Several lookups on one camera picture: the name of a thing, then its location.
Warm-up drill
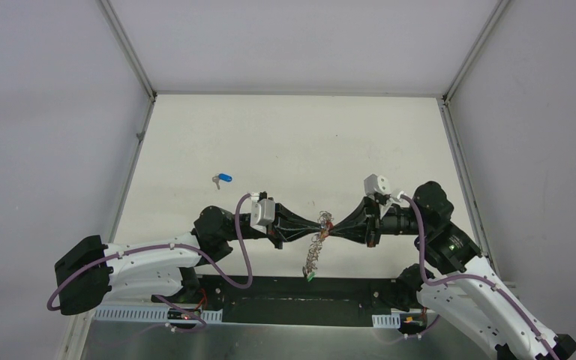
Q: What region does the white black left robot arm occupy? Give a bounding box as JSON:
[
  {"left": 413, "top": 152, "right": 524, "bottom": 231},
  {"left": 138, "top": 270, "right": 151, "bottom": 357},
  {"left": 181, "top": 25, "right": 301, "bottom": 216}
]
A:
[{"left": 46, "top": 193, "right": 334, "bottom": 316}]

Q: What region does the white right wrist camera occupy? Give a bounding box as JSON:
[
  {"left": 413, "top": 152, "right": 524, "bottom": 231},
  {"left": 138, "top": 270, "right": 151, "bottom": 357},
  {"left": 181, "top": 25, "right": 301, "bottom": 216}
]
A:
[{"left": 363, "top": 173, "right": 392, "bottom": 197}]

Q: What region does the white cable duct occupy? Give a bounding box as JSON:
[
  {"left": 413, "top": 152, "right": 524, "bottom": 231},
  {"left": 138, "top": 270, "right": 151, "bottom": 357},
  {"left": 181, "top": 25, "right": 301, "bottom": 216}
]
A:
[
  {"left": 93, "top": 305, "right": 223, "bottom": 324},
  {"left": 371, "top": 313, "right": 401, "bottom": 329}
]

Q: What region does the right white cable duct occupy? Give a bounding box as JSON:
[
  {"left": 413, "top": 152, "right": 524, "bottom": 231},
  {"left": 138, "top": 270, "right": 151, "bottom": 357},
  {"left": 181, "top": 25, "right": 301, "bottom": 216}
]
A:
[{"left": 371, "top": 313, "right": 401, "bottom": 329}]

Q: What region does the black mounting base plate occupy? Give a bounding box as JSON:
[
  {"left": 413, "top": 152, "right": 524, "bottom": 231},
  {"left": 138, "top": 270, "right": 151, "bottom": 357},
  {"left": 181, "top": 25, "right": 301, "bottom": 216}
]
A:
[{"left": 154, "top": 274, "right": 446, "bottom": 328}]

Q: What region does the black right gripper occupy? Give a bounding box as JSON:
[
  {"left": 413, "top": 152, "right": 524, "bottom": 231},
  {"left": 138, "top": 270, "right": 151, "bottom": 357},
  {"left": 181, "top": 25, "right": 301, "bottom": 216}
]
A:
[{"left": 328, "top": 196, "right": 429, "bottom": 248}]

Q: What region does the loose blue tag key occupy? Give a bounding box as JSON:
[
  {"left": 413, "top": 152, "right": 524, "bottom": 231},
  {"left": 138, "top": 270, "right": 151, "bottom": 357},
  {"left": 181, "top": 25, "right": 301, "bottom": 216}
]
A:
[{"left": 212, "top": 173, "right": 233, "bottom": 190}]

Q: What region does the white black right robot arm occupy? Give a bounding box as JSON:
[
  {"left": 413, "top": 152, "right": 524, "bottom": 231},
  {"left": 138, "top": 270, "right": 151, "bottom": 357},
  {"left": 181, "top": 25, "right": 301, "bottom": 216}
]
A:
[{"left": 329, "top": 175, "right": 576, "bottom": 359}]

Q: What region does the left white cable duct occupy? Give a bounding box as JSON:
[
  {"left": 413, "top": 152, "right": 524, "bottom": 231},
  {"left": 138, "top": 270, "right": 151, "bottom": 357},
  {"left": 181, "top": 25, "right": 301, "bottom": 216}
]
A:
[{"left": 93, "top": 305, "right": 223, "bottom": 324}]

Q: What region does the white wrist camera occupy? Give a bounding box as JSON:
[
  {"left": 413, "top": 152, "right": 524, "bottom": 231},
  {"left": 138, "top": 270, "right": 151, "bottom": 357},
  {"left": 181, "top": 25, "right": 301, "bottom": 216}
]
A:
[
  {"left": 250, "top": 198, "right": 275, "bottom": 227},
  {"left": 363, "top": 173, "right": 392, "bottom": 197}
]

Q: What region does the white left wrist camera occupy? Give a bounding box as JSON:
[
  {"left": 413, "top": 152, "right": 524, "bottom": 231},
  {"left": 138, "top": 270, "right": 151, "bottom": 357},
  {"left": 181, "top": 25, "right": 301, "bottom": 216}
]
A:
[{"left": 250, "top": 198, "right": 275, "bottom": 227}]

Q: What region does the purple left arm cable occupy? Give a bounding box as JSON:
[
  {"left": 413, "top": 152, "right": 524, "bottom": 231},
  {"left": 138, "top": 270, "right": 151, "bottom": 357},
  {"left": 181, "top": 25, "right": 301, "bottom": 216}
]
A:
[{"left": 46, "top": 192, "right": 254, "bottom": 332}]

